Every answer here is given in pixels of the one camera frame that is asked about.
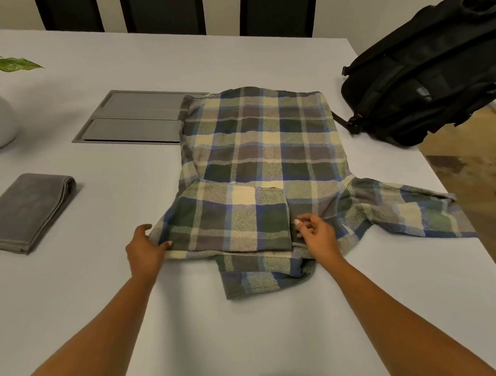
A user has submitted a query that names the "grey table cable box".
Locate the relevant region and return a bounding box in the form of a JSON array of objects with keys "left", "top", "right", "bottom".
[{"left": 69, "top": 86, "right": 213, "bottom": 149}]

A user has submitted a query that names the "white round plant pot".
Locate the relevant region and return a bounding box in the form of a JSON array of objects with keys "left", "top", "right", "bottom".
[{"left": 0, "top": 81, "right": 22, "bottom": 153}]

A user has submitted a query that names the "person's right forearm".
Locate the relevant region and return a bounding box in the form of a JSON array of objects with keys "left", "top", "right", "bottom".
[{"left": 321, "top": 250, "right": 496, "bottom": 376}]

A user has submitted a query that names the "person's left hand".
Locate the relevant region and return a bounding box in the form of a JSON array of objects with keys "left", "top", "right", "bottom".
[{"left": 124, "top": 223, "right": 174, "bottom": 282}]

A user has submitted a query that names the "person's left forearm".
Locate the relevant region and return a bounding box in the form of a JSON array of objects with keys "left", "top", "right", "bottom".
[{"left": 9, "top": 274, "right": 162, "bottom": 376}]

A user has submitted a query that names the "plaid flannel shirt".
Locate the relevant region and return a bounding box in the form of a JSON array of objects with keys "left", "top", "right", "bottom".
[{"left": 142, "top": 78, "right": 481, "bottom": 304}]

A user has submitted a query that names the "person's right hand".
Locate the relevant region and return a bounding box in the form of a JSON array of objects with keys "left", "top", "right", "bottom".
[{"left": 293, "top": 212, "right": 347, "bottom": 267}]

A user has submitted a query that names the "black conference chair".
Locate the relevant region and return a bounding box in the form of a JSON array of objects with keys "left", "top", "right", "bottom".
[
  {"left": 238, "top": 0, "right": 320, "bottom": 41},
  {"left": 34, "top": 0, "right": 106, "bottom": 35},
  {"left": 118, "top": 0, "right": 208, "bottom": 39}
]

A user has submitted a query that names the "grey towel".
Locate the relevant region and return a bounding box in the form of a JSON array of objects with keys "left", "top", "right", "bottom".
[{"left": 0, "top": 171, "right": 80, "bottom": 257}]

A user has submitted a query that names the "black backpack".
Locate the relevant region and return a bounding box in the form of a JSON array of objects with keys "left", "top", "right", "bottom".
[{"left": 326, "top": 0, "right": 496, "bottom": 151}]

